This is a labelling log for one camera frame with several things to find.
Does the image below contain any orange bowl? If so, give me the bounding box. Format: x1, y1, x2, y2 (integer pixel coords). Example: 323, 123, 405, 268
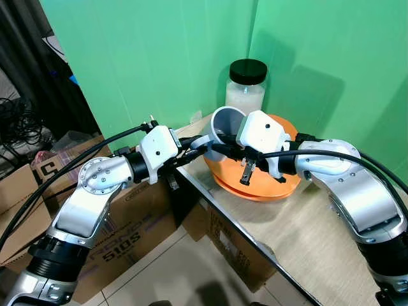
203, 113, 303, 192

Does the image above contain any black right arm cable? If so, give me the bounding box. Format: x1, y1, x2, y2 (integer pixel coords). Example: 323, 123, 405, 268
260, 145, 408, 217

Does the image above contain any tangle of black cables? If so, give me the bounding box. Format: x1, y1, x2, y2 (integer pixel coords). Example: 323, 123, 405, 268
0, 96, 42, 150

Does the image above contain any plain brown cardboard box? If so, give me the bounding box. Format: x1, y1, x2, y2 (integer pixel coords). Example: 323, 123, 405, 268
191, 198, 278, 294

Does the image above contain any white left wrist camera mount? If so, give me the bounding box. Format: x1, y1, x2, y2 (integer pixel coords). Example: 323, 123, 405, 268
138, 125, 181, 184

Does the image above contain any black curtain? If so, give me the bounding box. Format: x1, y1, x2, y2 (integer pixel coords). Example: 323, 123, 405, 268
0, 0, 96, 138

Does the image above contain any grey cup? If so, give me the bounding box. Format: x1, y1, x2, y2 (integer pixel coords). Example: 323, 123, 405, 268
203, 106, 248, 149

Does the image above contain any clear plastic bag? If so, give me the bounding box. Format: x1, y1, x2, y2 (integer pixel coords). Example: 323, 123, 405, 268
54, 131, 103, 157

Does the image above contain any orange plate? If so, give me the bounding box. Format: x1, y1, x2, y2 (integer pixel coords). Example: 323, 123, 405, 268
214, 175, 302, 203

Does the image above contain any clear jar with black lid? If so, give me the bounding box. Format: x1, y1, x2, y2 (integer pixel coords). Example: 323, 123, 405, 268
226, 59, 268, 117

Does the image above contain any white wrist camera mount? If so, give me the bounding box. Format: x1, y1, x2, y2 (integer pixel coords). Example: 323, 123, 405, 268
138, 125, 181, 184
236, 110, 300, 182

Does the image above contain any cardboard box with purple print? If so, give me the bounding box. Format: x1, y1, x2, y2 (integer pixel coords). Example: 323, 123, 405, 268
61, 167, 192, 303

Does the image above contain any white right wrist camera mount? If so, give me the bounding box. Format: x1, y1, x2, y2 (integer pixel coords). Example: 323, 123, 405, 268
236, 110, 300, 182

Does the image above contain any cardboard box with black logo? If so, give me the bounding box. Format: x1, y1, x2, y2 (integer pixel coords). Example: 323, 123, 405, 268
0, 134, 112, 265

